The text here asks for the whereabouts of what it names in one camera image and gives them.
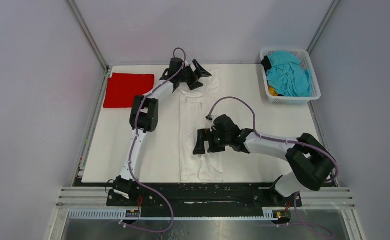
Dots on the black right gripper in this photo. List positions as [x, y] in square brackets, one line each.
[203, 135]

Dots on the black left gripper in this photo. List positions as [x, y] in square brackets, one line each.
[198, 72]

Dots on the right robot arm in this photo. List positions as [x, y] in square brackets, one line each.
[310, 163]

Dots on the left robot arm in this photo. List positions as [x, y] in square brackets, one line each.
[144, 118]

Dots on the black garment in basket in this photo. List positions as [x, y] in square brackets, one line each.
[265, 63]

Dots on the folded red t shirt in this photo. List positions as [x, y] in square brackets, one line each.
[122, 88]

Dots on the yellow garment in basket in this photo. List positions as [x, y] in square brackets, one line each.
[272, 91]

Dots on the turquoise t shirt in basket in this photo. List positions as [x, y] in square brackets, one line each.
[287, 76]

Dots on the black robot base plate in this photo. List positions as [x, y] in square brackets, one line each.
[209, 196]

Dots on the aluminium frame rail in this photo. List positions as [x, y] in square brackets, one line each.
[87, 33]

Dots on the white slotted cable duct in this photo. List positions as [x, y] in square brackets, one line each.
[244, 214]

